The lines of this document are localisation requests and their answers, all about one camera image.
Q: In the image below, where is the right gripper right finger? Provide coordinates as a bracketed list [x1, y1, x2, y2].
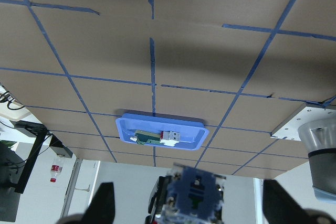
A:
[262, 179, 315, 224]

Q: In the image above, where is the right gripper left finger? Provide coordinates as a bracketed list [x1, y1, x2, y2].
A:
[83, 182, 116, 223]

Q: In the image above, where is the red emergency stop button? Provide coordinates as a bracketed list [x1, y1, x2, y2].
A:
[145, 163, 226, 223]

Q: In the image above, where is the plastic bottle red label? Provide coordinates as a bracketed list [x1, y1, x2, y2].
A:
[50, 155, 65, 183]

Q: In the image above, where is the black monitor stand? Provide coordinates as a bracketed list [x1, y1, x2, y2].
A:
[6, 120, 73, 194]

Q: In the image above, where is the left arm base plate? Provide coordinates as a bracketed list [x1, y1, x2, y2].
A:
[270, 103, 335, 141]

